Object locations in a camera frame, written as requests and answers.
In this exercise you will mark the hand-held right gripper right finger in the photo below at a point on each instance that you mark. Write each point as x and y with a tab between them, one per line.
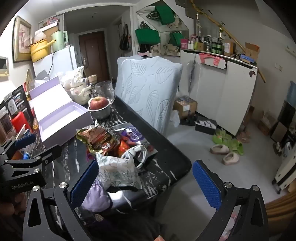
207	185

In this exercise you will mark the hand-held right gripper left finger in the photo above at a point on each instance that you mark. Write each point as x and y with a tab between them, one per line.
84	183

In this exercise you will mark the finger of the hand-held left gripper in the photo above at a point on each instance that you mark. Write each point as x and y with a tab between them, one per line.
25	140
47	154

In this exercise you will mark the lavender gift box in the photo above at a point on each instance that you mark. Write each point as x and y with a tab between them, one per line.
62	115

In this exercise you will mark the brown snack packet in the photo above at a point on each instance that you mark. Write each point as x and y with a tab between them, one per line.
97	139

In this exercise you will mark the red snack packet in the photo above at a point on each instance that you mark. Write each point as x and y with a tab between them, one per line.
122	147

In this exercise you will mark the silver purple snack packet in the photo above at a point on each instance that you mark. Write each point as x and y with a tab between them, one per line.
133	135

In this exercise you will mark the person's left forearm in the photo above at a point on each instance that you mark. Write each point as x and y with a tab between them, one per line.
7	209

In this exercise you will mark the person's right hand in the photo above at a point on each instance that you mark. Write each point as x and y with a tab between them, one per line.
159	238

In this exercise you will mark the red plastic container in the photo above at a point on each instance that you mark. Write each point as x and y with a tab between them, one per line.
20	121

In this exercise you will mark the brown-filled plastic jar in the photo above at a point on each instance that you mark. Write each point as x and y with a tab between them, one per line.
4	126

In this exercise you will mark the beige slipper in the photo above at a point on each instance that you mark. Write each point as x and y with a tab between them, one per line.
219	149
231	158

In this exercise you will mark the black printed pouch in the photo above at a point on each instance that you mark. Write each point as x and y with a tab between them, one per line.
18	97

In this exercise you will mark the green slipper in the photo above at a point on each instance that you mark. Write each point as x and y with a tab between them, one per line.
220	136
235	147

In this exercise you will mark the black striped shoe box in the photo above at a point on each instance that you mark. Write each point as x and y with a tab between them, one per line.
205	127

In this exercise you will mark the pink slipper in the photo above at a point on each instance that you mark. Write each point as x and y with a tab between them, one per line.
244	136

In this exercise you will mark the woven straw fan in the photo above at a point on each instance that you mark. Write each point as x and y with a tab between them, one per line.
29	78

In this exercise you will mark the black shoes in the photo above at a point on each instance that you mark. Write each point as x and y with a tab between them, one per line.
189	121

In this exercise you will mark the grey plastic bag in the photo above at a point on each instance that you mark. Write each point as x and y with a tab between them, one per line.
42	75

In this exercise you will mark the metal bowl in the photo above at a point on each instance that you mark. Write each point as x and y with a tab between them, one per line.
100	113

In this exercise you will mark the cream cartoon water bottle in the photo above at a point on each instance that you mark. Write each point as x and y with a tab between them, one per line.
79	90

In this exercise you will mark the clear bag of snacks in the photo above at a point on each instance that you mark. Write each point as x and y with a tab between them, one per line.
66	80

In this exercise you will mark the red apple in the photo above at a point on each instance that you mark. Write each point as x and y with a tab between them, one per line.
98	103

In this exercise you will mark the cardboard box of goods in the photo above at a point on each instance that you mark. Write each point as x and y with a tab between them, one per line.
185	106

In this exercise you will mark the glass mug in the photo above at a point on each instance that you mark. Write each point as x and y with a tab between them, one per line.
105	91

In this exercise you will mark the beige cup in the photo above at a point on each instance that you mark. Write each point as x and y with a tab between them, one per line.
92	79

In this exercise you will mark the white refrigerator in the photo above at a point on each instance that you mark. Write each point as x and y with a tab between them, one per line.
62	60

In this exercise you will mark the yellow pot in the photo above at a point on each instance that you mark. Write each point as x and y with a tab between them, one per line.
40	51

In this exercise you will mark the white cabinet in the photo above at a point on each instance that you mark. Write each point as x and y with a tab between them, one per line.
222	92

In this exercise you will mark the framed picture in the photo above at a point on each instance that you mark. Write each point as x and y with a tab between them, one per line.
22	39

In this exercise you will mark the green electric kettle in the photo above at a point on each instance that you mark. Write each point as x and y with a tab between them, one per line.
59	41

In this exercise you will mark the brown door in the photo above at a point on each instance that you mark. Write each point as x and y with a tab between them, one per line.
92	53

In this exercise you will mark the cardboard boxes on refrigerator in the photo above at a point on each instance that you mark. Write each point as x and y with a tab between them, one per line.
49	29

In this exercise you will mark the pink cloth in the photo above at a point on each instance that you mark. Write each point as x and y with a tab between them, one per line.
209	58

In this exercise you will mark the blue flat box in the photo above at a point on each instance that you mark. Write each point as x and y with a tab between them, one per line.
247	58

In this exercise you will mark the black handbag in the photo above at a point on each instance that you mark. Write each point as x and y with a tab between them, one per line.
124	40

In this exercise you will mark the row of bottles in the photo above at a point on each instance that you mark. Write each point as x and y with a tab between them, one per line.
208	45

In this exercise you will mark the open cardboard box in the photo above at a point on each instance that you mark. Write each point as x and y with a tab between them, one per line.
252	51

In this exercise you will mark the green tote bag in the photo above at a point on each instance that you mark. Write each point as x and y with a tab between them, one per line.
147	37
177	39
165	14

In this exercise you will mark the wooden stair handrail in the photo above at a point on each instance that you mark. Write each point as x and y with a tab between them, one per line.
229	34

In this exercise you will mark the wall intercom panel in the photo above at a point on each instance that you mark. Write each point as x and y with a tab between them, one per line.
3	68

